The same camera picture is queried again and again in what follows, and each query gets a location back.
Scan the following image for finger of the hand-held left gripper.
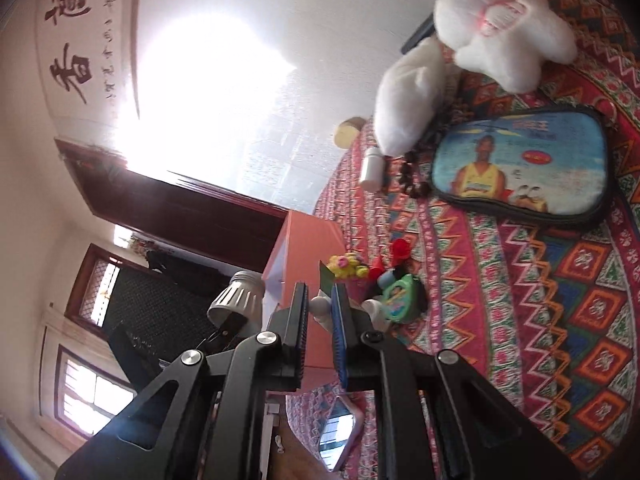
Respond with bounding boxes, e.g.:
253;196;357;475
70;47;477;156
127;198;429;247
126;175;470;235
197;312;246;356

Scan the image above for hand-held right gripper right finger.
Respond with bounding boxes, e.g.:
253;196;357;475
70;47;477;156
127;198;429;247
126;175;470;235
330;282;583;480

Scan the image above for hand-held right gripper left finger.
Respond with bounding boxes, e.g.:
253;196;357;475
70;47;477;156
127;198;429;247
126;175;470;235
55;282;311;480

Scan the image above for white cone bulb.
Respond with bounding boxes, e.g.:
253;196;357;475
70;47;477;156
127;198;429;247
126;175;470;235
207;270;266;328

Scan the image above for pink cardboard box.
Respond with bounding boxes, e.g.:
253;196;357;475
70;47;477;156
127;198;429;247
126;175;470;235
262;209;346;396

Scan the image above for small white jar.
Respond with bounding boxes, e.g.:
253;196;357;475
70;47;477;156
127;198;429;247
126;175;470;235
360;299;391;333

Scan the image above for yellow flower toy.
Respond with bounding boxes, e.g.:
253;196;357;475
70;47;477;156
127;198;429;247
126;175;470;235
327;253;370;281

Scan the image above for green round tin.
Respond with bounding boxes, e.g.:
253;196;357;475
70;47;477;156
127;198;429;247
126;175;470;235
380;272;426;323

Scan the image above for hanging dark clothes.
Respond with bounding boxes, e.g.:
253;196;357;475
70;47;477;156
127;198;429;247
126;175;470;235
145;250;221;283

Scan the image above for smartphone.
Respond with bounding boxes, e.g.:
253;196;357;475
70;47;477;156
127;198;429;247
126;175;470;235
316;395;365;472

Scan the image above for red fabric flower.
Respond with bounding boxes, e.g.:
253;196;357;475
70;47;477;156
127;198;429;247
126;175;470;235
387;239;413;263

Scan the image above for dark wooden door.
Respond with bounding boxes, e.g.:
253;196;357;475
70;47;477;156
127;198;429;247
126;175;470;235
55;137;291;273

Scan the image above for white pill bottle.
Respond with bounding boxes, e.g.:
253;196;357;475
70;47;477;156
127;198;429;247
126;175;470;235
359;146;385;192

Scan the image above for printed pencil case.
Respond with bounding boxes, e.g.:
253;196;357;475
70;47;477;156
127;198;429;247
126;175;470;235
431;105;615;231

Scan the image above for black remote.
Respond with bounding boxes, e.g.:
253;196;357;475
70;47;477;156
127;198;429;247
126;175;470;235
401;10;441;53

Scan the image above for white plush rabbit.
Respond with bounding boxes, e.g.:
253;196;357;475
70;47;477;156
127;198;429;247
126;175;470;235
432;0;578;93

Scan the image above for wooden window frame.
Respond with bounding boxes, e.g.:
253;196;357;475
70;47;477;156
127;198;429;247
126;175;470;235
42;327;137;448

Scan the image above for brown bead bracelet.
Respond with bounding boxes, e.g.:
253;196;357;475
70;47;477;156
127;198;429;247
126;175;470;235
397;150;433;201

